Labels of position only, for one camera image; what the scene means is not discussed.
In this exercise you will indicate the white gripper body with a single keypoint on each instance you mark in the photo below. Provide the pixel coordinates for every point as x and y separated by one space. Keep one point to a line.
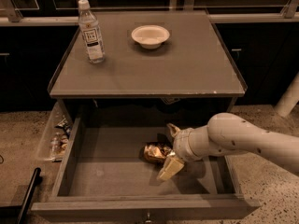
183 146

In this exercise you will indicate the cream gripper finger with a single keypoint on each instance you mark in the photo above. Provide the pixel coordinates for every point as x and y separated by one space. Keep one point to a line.
172 166
173 129

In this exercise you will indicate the crushed orange soda can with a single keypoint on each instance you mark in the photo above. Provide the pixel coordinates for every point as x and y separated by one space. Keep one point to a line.
156 152

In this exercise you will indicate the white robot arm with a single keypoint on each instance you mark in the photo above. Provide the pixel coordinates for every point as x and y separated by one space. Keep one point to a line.
227 134

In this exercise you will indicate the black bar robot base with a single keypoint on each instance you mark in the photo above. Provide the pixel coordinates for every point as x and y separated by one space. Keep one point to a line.
15 213

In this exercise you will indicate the grey cabinet with counter top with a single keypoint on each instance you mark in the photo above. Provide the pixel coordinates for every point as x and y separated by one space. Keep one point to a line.
192 70

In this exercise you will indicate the open grey top drawer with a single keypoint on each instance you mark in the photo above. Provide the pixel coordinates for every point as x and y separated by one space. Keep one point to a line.
103 176

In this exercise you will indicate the white paper bowl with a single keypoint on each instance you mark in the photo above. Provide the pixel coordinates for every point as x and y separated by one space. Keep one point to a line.
150 36

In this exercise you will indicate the white pole leg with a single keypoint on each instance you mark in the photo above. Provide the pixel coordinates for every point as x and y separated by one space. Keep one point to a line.
289 99

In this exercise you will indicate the clear plastic bin with snacks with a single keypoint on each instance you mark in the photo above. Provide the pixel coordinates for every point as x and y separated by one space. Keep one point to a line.
55 137

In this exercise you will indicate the clear plastic tea bottle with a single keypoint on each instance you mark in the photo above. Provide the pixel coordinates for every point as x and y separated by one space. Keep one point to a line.
90 29

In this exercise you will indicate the metal drawer handle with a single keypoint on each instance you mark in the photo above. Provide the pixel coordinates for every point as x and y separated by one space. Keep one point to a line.
148 219

